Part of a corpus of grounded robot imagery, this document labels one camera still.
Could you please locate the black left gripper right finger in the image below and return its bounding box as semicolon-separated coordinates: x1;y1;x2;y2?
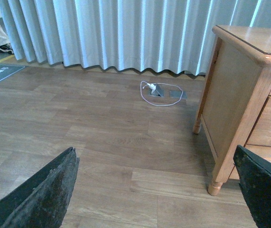
233;145;271;228

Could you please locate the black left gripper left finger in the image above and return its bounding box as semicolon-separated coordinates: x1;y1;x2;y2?
0;147;80;228

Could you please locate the wooden nightstand cabinet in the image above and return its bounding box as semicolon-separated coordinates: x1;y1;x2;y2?
193;25;271;196

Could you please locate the closed floor outlet cover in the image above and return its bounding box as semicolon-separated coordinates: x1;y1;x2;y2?
169;90;187;99

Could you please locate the open floor outlet box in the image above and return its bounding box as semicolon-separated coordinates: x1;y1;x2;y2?
150;83;164;97

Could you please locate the white charger plug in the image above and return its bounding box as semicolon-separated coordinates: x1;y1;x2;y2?
142;83;156;91

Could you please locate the black white sneaker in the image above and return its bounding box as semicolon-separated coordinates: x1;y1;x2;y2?
0;43;14;55

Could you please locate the light blue curtain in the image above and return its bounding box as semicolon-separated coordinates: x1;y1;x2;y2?
0;0;271;75

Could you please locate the white charger cable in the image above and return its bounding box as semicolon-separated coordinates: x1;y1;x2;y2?
140;80;183;107

